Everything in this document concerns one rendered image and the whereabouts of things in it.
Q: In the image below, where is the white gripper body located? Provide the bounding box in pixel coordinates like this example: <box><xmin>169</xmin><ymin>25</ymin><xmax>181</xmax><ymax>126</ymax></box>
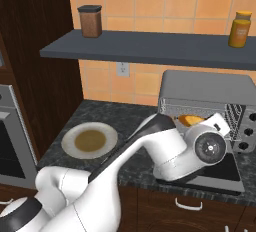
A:
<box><xmin>205</xmin><ymin>111</ymin><xmax>232</xmax><ymax>137</ymax></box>

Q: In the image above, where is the golden baguette bread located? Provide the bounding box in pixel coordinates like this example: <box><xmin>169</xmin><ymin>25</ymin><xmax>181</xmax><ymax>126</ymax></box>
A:
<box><xmin>178</xmin><ymin>114</ymin><xmax>206</xmax><ymax>127</ymax></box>

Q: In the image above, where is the grey toaster oven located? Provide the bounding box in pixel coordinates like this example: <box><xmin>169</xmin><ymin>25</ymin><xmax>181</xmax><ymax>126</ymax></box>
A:
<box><xmin>156</xmin><ymin>69</ymin><xmax>256</xmax><ymax>155</ymax></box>

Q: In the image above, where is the glass toaster oven door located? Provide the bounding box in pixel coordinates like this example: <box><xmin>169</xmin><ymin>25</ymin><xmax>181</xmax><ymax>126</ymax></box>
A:
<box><xmin>154</xmin><ymin>150</ymin><xmax>246</xmax><ymax>196</ymax></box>

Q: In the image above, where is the stainless steel built-in oven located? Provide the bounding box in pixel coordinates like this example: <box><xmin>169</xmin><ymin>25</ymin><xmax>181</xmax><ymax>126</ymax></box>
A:
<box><xmin>0</xmin><ymin>84</ymin><xmax>38</xmax><ymax>189</ymax></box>

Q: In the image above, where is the yellow bottle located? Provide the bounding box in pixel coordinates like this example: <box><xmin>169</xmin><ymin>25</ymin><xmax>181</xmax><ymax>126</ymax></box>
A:
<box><xmin>228</xmin><ymin>10</ymin><xmax>253</xmax><ymax>49</ymax></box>

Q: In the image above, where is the dark wood drawer front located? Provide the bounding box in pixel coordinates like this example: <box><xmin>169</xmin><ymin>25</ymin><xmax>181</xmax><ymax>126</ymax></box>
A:
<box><xmin>137</xmin><ymin>188</ymin><xmax>249</xmax><ymax>232</ymax></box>

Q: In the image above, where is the white plate with brown centre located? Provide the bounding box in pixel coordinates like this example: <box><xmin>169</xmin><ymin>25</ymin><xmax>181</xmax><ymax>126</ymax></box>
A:
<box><xmin>60</xmin><ymin>121</ymin><xmax>119</xmax><ymax>160</ymax></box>

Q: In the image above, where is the brown jar with black lid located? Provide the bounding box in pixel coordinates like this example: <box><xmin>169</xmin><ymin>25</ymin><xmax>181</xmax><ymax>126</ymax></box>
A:
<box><xmin>77</xmin><ymin>4</ymin><xmax>103</xmax><ymax>39</ymax></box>

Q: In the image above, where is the dark wood tall cupboard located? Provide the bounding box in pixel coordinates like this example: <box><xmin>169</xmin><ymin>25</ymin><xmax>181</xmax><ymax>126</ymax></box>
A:
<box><xmin>0</xmin><ymin>0</ymin><xmax>84</xmax><ymax>164</ymax></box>

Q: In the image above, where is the white drawer handle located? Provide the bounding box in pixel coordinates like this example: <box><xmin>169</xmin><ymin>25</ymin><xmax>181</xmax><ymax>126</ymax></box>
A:
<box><xmin>174</xmin><ymin>197</ymin><xmax>204</xmax><ymax>212</ymax></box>
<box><xmin>0</xmin><ymin>198</ymin><xmax>14</xmax><ymax>208</ymax></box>

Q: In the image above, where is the dark grey wall shelf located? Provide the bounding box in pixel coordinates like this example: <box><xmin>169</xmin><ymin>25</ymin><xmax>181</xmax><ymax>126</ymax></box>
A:
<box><xmin>39</xmin><ymin>29</ymin><xmax>256</xmax><ymax>71</ymax></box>

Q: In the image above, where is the white wall socket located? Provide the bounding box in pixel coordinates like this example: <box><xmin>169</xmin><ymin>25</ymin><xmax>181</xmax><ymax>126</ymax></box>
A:
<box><xmin>116</xmin><ymin>61</ymin><xmax>130</xmax><ymax>78</ymax></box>

